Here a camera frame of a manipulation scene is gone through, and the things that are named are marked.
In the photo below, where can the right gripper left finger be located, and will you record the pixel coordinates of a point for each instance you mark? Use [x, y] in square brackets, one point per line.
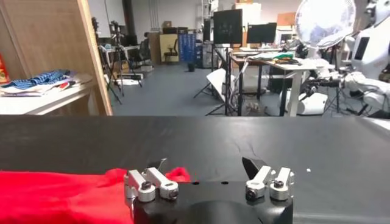
[143, 185]

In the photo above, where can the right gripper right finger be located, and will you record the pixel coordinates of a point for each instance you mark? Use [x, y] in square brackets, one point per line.
[259, 182]

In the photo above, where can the red t-shirt with bear print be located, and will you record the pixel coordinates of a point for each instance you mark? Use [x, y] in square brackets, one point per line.
[61, 198]

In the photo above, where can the blue striped clothes pile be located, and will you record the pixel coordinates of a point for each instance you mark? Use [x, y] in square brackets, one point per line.
[36, 80]

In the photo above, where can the black table cover sheet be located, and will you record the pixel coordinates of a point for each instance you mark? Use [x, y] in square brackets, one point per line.
[195, 140]

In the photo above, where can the brown desk with black legs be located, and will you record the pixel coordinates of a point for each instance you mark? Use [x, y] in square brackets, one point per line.
[240, 91]

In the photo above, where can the white desk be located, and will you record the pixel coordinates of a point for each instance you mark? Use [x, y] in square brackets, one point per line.
[294, 91]

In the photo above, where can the white reflector board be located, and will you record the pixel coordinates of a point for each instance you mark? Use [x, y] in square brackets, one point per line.
[217, 80]

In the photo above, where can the black tripod stand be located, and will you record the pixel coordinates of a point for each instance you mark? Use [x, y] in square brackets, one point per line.
[227, 76]

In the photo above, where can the black trash bin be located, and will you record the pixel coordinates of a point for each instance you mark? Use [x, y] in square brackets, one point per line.
[191, 67]

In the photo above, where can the white table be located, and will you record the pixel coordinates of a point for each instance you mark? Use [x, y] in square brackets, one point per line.
[36, 103]

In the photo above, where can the black office chair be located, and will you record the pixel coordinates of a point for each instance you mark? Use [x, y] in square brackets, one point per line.
[171, 51]

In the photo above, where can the blue drawer cabinet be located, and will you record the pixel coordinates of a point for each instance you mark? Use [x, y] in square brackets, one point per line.
[187, 47]

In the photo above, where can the wide black monitor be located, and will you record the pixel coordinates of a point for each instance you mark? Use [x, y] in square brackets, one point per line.
[261, 33]

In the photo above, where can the black monitor on stand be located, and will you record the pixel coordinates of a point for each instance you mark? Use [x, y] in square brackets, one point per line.
[227, 27]

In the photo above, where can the white humanoid robot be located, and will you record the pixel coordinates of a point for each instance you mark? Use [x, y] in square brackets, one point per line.
[370, 51]

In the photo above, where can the white electric fan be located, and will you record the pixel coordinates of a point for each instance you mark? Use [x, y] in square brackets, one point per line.
[323, 21]

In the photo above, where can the wooden shelf unit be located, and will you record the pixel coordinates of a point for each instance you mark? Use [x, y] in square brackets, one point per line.
[45, 36]

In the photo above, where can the red chips can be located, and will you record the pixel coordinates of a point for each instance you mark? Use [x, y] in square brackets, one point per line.
[3, 71]

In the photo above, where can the black camera tripod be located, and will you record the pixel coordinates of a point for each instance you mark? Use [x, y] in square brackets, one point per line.
[118, 61]

